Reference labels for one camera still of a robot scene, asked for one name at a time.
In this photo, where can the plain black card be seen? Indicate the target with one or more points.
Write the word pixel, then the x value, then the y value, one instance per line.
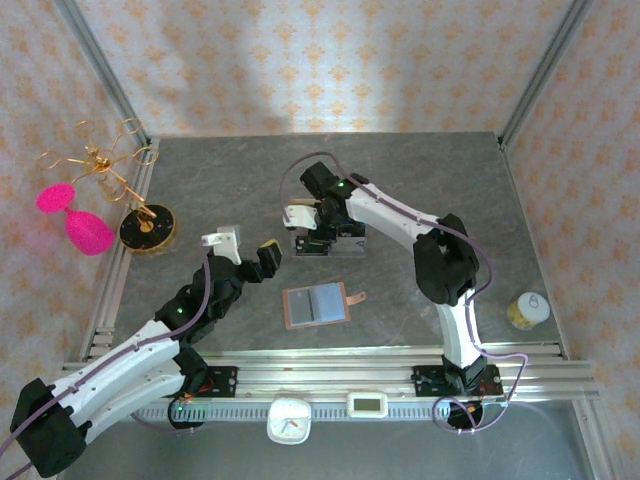
pixel 300 251

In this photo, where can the black card with white print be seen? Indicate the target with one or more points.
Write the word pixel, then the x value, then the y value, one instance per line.
pixel 347 234

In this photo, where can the orange yellow card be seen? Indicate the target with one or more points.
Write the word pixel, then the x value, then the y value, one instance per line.
pixel 301 202

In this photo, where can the brown leather card holder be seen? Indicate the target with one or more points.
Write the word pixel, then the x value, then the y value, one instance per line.
pixel 315 306

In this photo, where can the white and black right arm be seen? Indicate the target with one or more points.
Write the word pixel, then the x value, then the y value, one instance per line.
pixel 390 212

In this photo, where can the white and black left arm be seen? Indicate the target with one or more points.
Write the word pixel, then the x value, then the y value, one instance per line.
pixel 110 365

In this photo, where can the clear acrylic organizer box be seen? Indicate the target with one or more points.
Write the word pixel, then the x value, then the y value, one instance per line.
pixel 350 247

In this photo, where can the white square clock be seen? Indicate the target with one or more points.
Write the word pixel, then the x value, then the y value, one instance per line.
pixel 289 419

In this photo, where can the pink glitter goblet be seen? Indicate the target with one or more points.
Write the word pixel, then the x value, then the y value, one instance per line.
pixel 85 230

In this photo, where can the white digital timer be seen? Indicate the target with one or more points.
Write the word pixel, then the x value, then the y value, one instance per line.
pixel 368 404

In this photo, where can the yellow can with white lid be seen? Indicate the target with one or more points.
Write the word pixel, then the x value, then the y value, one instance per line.
pixel 530 310

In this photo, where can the aluminium side rail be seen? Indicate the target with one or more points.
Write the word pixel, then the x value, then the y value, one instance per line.
pixel 117 250

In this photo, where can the aluminium front rail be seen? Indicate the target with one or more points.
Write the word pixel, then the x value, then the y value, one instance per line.
pixel 325 372

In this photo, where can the aluminium frame post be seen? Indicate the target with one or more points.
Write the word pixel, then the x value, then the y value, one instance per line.
pixel 100 70
pixel 545 70

